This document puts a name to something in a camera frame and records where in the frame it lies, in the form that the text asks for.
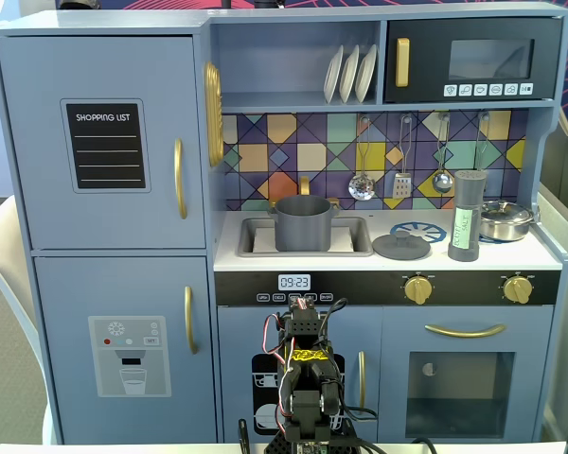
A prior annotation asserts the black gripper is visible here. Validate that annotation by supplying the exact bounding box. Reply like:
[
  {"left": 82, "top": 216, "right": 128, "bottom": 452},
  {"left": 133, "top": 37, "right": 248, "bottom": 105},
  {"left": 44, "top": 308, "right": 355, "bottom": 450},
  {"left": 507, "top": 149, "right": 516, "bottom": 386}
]
[{"left": 283, "top": 300, "right": 326, "bottom": 350}]

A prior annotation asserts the gray salt shaker green label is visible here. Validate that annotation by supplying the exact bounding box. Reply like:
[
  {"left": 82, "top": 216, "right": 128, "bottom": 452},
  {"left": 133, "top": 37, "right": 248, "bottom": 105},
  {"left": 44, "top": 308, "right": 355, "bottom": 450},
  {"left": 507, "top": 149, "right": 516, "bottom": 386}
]
[{"left": 447, "top": 168, "right": 488, "bottom": 263}]

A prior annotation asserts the gray plastic pot lid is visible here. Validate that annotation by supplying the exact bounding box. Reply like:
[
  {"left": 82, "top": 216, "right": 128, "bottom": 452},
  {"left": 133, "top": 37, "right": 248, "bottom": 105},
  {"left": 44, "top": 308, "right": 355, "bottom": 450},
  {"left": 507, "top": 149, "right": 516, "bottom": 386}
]
[{"left": 371, "top": 230, "right": 433, "bottom": 262}]

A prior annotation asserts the steel pot with lid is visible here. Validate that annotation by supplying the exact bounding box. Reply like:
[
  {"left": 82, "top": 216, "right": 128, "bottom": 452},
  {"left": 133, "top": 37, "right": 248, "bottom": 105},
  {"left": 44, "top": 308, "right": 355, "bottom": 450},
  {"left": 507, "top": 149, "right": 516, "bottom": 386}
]
[{"left": 478, "top": 199, "right": 537, "bottom": 243}]

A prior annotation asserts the gray partition panel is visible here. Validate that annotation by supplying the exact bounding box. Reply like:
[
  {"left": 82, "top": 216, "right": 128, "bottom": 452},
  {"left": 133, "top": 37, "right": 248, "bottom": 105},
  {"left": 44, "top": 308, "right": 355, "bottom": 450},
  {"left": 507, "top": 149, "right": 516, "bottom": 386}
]
[{"left": 536, "top": 134, "right": 568, "bottom": 444}]

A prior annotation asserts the gold fridge door handle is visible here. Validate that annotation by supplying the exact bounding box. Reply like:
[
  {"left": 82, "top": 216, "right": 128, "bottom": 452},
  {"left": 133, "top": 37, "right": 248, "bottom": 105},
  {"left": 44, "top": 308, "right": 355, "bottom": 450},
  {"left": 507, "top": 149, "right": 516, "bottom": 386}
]
[
  {"left": 172, "top": 137, "right": 189, "bottom": 220},
  {"left": 184, "top": 285, "right": 201, "bottom": 357}
]

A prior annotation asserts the white toy plate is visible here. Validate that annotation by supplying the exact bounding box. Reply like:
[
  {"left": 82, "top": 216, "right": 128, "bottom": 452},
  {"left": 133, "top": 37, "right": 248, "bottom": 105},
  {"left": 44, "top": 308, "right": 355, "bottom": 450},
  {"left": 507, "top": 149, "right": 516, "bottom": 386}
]
[
  {"left": 354, "top": 44, "right": 379, "bottom": 104},
  {"left": 323, "top": 44, "right": 346, "bottom": 105},
  {"left": 339, "top": 44, "right": 362, "bottom": 104}
]

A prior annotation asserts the metal skimmer spoon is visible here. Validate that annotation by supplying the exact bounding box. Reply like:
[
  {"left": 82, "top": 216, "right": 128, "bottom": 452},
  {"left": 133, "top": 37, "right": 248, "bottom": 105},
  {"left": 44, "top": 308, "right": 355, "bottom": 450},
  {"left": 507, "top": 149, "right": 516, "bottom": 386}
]
[{"left": 347, "top": 114, "right": 377, "bottom": 202}]

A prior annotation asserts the metal slotted spatula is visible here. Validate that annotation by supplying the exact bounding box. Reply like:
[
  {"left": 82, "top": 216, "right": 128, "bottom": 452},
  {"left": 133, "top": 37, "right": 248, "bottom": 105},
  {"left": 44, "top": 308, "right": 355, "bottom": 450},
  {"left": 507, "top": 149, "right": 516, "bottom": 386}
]
[{"left": 391, "top": 113, "right": 415, "bottom": 201}]

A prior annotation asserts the black microwave door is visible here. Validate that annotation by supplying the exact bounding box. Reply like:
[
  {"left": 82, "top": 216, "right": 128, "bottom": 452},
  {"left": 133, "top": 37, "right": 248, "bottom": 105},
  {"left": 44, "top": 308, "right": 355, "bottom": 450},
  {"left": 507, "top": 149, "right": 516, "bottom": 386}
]
[{"left": 382, "top": 17, "right": 564, "bottom": 105}]

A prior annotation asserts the gold oven door handle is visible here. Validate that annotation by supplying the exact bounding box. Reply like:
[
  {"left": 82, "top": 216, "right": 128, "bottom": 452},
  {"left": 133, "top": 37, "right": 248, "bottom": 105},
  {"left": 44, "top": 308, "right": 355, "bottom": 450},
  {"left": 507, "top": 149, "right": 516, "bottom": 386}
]
[{"left": 423, "top": 323, "right": 507, "bottom": 340}]

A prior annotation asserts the blue oven door with window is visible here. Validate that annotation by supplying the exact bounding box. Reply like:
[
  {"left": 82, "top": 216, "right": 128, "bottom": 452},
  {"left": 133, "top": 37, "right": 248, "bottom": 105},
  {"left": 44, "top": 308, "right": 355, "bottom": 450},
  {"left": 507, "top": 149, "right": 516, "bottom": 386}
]
[{"left": 380, "top": 306, "right": 556, "bottom": 442}]

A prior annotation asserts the gold stove knob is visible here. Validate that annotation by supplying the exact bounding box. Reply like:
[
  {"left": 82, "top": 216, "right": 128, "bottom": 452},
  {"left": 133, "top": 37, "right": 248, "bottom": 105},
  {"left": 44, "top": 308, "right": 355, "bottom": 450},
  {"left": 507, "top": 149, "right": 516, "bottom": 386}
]
[
  {"left": 402, "top": 274, "right": 434, "bottom": 306},
  {"left": 502, "top": 275, "right": 533, "bottom": 306}
]

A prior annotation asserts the gray plastic pot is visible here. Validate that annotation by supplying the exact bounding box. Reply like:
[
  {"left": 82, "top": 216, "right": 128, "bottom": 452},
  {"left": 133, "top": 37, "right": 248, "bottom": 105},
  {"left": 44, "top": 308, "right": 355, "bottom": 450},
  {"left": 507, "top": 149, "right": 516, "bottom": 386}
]
[{"left": 269, "top": 194, "right": 339, "bottom": 253}]

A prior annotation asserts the black cable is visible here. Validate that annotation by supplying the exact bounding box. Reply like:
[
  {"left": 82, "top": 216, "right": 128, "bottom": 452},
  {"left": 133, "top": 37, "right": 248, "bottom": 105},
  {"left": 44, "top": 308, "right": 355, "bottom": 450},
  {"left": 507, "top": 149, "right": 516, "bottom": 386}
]
[{"left": 408, "top": 436, "right": 437, "bottom": 454}]

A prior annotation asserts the gray toy sink basin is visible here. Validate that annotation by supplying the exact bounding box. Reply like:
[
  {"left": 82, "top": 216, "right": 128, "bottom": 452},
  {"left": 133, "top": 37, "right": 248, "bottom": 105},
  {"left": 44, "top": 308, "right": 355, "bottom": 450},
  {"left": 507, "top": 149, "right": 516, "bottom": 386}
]
[{"left": 237, "top": 216, "right": 375, "bottom": 259}]

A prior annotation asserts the metal ladle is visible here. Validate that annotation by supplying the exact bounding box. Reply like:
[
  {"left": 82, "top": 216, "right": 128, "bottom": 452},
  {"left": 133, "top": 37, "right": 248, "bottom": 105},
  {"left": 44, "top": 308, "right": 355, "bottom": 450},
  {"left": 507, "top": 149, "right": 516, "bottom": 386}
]
[{"left": 431, "top": 113, "right": 455, "bottom": 195}]

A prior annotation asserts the white chair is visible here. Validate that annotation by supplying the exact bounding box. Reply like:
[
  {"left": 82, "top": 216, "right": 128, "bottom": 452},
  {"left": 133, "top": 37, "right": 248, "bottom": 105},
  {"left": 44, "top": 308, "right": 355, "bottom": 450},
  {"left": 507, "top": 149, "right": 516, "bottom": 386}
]
[{"left": 0, "top": 194, "right": 46, "bottom": 354}]

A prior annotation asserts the blue toy kitchen unit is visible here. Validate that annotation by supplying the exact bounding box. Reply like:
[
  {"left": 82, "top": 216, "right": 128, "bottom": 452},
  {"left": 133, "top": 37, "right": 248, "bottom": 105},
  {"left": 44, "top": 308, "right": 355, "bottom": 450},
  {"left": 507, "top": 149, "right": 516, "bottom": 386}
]
[{"left": 0, "top": 4, "right": 568, "bottom": 445}]

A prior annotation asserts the metal hanging utensil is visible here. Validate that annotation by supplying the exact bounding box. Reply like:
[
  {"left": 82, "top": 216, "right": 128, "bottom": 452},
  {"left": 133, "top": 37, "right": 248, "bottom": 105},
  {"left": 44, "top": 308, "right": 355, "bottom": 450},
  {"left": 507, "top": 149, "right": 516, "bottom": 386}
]
[{"left": 474, "top": 112, "right": 491, "bottom": 172}]

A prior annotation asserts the blue fridge door with dispenser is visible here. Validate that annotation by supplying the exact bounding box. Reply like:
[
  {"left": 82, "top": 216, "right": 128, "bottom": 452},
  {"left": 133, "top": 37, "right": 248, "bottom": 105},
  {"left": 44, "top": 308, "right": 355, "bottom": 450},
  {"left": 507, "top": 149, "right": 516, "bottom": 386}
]
[{"left": 32, "top": 256, "right": 218, "bottom": 445}]

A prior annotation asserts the gold dishwasher door handle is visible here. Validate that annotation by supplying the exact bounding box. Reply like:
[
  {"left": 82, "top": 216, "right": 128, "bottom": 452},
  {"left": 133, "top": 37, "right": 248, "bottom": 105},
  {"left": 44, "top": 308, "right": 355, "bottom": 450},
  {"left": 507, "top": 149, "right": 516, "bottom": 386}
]
[{"left": 357, "top": 350, "right": 368, "bottom": 412}]

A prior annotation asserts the red white servo cable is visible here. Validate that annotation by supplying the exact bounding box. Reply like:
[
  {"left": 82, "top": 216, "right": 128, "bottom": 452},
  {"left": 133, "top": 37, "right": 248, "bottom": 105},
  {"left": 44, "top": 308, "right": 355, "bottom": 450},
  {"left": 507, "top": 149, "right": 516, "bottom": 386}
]
[{"left": 262, "top": 309, "right": 294, "bottom": 379}]

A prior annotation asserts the blue fridge door with chalkboard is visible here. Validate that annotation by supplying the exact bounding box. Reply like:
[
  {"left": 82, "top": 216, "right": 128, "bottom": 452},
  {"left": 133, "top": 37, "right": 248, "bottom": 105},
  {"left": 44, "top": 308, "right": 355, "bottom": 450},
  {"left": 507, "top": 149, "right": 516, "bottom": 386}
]
[{"left": 0, "top": 35, "right": 207, "bottom": 251}]

